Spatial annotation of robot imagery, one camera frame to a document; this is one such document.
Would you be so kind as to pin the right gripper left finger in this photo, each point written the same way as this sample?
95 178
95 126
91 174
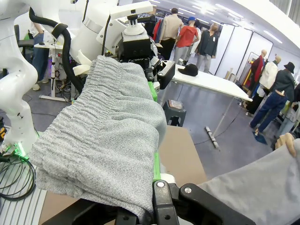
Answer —
93 215

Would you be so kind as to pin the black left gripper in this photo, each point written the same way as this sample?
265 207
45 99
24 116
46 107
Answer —
136 50

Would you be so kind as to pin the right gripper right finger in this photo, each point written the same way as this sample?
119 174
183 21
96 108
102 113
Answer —
187 206

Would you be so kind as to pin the grey training pants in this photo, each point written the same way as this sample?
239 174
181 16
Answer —
105 129

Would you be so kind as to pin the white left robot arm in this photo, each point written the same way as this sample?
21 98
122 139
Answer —
16 77

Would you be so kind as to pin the person's right hand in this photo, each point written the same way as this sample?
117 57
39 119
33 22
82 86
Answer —
286 139

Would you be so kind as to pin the black baseball cap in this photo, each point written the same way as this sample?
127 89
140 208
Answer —
189 69

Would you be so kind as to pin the clear plastic packet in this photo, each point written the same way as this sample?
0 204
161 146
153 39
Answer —
175 104

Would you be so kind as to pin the grey plastic stool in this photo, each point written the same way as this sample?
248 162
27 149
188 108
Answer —
174 114

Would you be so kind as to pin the rack of hanging clothes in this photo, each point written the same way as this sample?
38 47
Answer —
158 30

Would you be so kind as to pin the red shirt blue cap mannequin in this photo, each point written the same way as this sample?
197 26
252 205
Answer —
187 35

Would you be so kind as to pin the white rectangular table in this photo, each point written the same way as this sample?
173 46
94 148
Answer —
211 82

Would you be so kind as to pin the dark grey shirt mannequin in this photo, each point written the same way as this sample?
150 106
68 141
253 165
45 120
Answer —
207 42

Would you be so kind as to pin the white folding partition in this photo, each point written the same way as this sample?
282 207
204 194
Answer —
236 47

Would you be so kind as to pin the red jacket mannequin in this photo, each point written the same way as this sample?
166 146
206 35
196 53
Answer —
256 66

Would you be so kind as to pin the cream jacket mannequin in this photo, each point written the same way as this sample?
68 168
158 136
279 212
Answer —
269 72

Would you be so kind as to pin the blue jeans half mannequin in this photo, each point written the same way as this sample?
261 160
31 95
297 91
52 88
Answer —
269 105

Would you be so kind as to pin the bucket hat dark jacket mannequin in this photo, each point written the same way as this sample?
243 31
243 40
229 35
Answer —
284 79

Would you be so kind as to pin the white standing desk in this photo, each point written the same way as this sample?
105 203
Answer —
47 46

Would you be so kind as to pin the bystander in blue jeans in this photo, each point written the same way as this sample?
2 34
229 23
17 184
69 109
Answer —
39 61

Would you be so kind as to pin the light jeans half mannequin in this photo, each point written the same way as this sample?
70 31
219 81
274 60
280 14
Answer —
289 117

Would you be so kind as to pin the black office chair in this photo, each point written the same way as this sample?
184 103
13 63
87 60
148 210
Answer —
23 44

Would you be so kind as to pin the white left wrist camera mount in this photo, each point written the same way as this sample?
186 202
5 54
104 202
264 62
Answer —
131 10

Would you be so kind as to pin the aluminium profile base plate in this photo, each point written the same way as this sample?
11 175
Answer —
18 206

